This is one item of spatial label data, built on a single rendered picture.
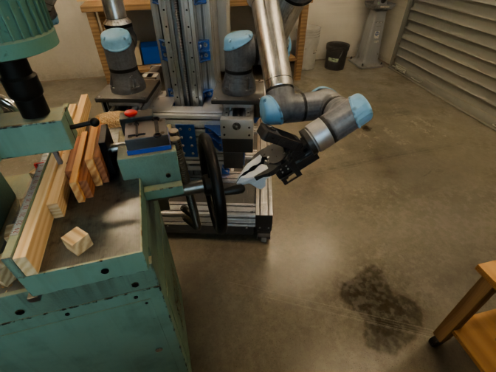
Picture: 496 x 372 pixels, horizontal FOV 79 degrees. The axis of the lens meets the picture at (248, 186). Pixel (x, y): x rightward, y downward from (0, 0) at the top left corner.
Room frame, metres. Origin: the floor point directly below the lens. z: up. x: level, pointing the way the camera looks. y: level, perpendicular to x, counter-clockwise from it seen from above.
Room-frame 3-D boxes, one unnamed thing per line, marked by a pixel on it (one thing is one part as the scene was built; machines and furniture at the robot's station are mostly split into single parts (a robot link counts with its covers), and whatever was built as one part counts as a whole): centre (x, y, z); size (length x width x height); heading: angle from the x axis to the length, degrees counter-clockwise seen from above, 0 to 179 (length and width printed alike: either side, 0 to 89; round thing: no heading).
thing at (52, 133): (0.56, 0.45, 1.03); 0.14 x 0.07 x 0.09; 106
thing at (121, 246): (0.63, 0.33, 0.87); 0.61 x 0.30 x 0.06; 16
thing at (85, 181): (0.62, 0.39, 0.93); 0.25 x 0.02 x 0.05; 16
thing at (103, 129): (0.63, 0.31, 0.95); 0.09 x 0.07 x 0.09; 16
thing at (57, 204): (0.71, 0.47, 0.92); 0.55 x 0.02 x 0.04; 16
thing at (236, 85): (1.31, 0.04, 0.87); 0.15 x 0.15 x 0.10
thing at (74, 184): (0.59, 0.40, 0.93); 0.22 x 0.01 x 0.06; 16
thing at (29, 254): (0.59, 0.46, 0.93); 0.60 x 0.02 x 0.05; 16
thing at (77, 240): (0.37, 0.32, 0.92); 0.03 x 0.03 x 0.03; 58
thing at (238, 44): (1.31, 0.03, 0.98); 0.13 x 0.12 x 0.14; 102
